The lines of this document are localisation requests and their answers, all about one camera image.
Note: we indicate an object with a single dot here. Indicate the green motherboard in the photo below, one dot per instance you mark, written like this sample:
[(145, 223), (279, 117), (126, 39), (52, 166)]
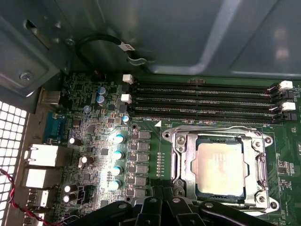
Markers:
[(287, 150)]

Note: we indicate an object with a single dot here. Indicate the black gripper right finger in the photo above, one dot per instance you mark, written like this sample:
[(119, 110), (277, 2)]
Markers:
[(183, 212)]

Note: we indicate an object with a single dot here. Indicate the blue-topped capacitor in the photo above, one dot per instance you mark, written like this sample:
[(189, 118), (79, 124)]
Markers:
[(116, 170), (114, 185), (119, 139), (118, 155)]

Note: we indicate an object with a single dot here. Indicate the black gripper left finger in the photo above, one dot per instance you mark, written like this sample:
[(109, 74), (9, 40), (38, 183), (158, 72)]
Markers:
[(145, 212)]

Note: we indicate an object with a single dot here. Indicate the blue serial port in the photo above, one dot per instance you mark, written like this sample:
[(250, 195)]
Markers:
[(54, 128)]

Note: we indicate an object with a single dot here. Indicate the silver CPU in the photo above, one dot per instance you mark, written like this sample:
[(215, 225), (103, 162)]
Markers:
[(221, 169)]

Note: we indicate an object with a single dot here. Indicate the black and silver PC case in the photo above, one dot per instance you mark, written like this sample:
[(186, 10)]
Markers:
[(164, 35)]

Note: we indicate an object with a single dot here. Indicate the CPU socket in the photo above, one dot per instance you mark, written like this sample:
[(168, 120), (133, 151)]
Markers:
[(263, 143)]

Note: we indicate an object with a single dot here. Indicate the large silver port block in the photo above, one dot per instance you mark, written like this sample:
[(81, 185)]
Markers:
[(42, 155)]

